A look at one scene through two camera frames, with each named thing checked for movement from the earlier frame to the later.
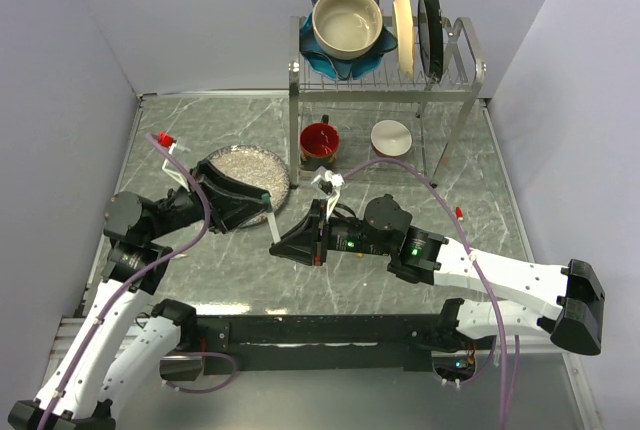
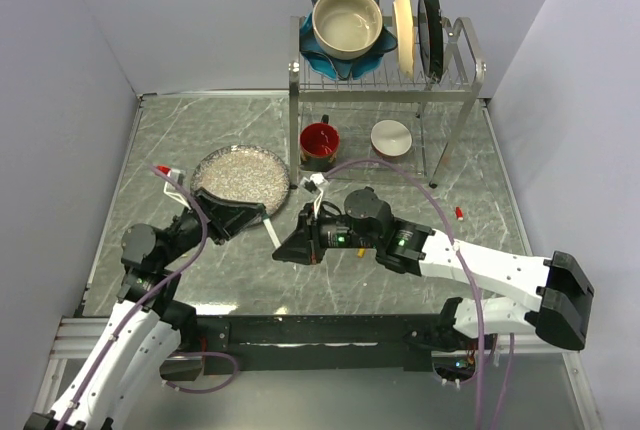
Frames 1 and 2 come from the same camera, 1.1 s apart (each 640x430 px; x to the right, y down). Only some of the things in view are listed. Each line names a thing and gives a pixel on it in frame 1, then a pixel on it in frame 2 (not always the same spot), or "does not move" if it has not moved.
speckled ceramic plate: (256, 168) does not move
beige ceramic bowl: (347, 22) does not move
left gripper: (226, 214) -> (232, 217)
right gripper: (304, 244) does not move
